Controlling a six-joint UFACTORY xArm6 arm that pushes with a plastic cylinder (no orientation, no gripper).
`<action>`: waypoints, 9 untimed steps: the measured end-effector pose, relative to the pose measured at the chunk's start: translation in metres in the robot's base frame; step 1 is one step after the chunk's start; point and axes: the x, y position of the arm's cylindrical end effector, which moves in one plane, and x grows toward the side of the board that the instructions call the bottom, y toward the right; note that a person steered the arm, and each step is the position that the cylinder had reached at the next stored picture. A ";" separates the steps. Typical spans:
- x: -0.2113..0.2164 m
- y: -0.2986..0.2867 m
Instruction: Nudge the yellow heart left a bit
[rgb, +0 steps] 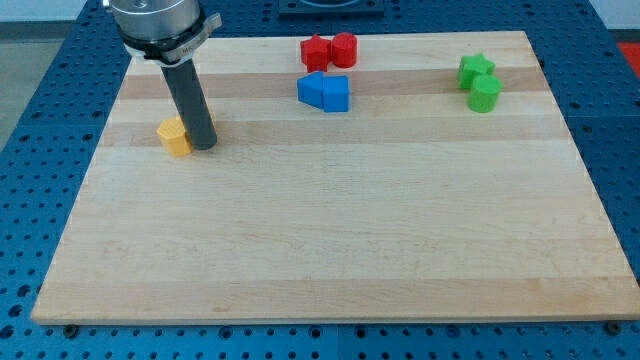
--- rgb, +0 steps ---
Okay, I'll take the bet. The green cylinder block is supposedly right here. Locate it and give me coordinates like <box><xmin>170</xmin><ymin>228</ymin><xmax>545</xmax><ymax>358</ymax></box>
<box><xmin>467</xmin><ymin>75</ymin><xmax>503</xmax><ymax>113</ymax></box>

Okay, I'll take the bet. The green star block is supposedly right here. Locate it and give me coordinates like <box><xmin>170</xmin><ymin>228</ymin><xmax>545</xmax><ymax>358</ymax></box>
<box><xmin>457</xmin><ymin>53</ymin><xmax>496</xmax><ymax>90</ymax></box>

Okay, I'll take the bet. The red cylinder block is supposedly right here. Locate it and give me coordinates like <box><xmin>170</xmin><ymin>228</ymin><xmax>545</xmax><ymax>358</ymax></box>
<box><xmin>331</xmin><ymin>32</ymin><xmax>358</xmax><ymax>68</ymax></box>

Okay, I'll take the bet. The blue pentagon block right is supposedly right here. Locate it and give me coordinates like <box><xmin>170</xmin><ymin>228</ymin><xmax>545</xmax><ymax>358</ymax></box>
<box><xmin>323</xmin><ymin>75</ymin><xmax>350</xmax><ymax>112</ymax></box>

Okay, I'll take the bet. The red star block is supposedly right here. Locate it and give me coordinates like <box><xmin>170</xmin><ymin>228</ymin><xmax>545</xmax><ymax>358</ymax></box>
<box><xmin>300</xmin><ymin>34</ymin><xmax>331</xmax><ymax>73</ymax></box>

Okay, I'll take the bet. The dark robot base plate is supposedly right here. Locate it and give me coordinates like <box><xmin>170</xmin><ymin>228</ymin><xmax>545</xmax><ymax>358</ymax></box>
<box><xmin>276</xmin><ymin>0</ymin><xmax>385</xmax><ymax>17</ymax></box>

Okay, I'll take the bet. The yellow heart block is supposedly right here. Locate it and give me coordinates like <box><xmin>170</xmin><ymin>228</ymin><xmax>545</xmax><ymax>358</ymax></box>
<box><xmin>156</xmin><ymin>117</ymin><xmax>194</xmax><ymax>157</ymax></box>

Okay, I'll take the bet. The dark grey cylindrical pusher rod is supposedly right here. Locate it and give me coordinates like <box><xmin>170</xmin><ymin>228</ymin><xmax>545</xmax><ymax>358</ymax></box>
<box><xmin>161</xmin><ymin>60</ymin><xmax>217</xmax><ymax>150</ymax></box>

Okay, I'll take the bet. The wooden board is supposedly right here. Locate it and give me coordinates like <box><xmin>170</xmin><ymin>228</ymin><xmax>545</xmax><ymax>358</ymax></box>
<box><xmin>31</xmin><ymin>31</ymin><xmax>639</xmax><ymax>325</ymax></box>

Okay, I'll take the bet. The blue pentagon block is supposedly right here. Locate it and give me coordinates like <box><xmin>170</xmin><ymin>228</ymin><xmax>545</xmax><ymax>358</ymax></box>
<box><xmin>296</xmin><ymin>71</ymin><xmax>324</xmax><ymax>109</ymax></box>
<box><xmin>323</xmin><ymin>75</ymin><xmax>350</xmax><ymax>112</ymax></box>

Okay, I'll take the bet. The blue pentagon block left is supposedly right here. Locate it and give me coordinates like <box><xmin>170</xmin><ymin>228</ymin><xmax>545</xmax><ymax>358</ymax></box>
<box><xmin>296</xmin><ymin>71</ymin><xmax>324</xmax><ymax>109</ymax></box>

